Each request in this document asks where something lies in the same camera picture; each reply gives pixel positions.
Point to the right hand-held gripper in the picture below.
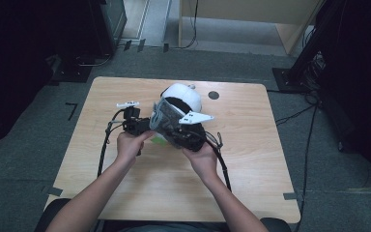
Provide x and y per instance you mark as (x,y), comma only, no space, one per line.
(190,135)

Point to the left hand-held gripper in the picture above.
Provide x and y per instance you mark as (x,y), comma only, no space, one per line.
(135,124)

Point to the grey fluffy cloth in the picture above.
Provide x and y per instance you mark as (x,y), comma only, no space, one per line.
(165,119)

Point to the panda plush toy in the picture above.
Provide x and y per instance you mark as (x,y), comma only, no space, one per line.
(186,95)

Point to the person's left hand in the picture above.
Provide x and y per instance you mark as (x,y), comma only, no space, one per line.
(130,148)

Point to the person's right hand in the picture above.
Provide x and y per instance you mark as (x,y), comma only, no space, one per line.
(203,162)

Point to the dark round table grommet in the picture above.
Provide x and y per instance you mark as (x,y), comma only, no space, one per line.
(213,95)

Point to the black tape corner mark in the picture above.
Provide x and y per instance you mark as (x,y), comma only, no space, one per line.
(72,109)

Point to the person's dark clothing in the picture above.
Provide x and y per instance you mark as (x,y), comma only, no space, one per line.
(174,228)

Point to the dark cabinet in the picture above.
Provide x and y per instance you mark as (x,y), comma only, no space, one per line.
(109,22)

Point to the light wooden furniture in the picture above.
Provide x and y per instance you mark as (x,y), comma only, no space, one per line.
(238,11)

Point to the black metal stand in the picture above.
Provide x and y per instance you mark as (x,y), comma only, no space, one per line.
(302,58)

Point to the black floor base plate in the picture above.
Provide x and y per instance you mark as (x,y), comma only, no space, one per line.
(72,72)

